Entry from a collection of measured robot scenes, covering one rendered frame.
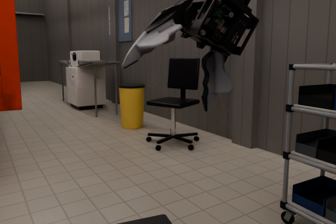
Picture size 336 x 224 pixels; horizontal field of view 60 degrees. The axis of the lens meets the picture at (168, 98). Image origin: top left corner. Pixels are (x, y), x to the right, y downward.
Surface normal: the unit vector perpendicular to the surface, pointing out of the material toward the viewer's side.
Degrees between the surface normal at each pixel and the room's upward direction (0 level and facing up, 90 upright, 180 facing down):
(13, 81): 90
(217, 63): 95
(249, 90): 90
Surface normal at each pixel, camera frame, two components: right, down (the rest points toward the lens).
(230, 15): 0.39, 0.25
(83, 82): 0.55, 0.11
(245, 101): -0.84, 0.07
